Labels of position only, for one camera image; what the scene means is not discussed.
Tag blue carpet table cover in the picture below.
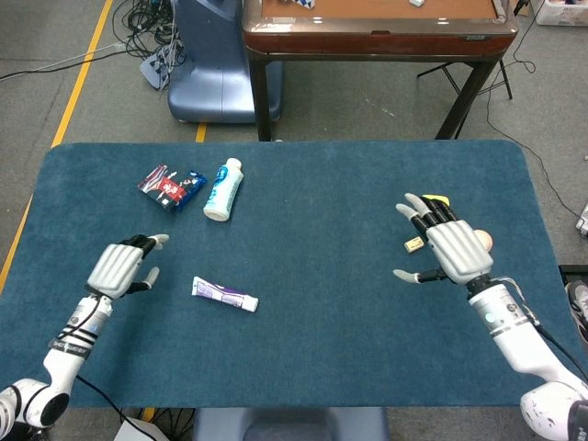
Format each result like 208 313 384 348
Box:
0 140 581 410

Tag pink ball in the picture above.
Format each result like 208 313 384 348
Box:
472 228 495 253

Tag blue robot torso base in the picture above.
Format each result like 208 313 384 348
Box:
191 406 391 441

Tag white box under table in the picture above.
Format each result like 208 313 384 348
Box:
113 415 160 441

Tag red black snack packet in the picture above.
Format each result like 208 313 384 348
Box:
136 164 194 211

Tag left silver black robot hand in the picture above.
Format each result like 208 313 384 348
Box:
85 232 170 300

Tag thin black floor cable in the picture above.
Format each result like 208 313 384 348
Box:
485 0 584 221

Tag white blue plastic bottle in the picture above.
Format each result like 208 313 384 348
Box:
202 157 244 222

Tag tangled black cables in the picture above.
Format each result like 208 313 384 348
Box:
112 0 187 61

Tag purple white tube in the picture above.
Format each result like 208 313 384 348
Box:
191 276 259 313

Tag grey power strip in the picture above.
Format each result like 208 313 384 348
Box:
139 43 185 91

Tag white cardboard box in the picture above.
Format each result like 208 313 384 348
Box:
535 0 588 27

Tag grey sneaker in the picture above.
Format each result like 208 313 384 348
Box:
563 280 588 345

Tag blue grey machine base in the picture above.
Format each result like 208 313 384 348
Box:
166 0 284 124

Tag white floor cable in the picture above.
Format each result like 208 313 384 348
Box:
27 41 128 74

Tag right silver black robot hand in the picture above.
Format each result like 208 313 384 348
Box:
392 192 495 285

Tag brown mahjong table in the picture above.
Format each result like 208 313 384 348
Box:
241 0 520 141

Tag blue snack packet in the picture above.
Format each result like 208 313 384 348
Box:
174 169 207 212

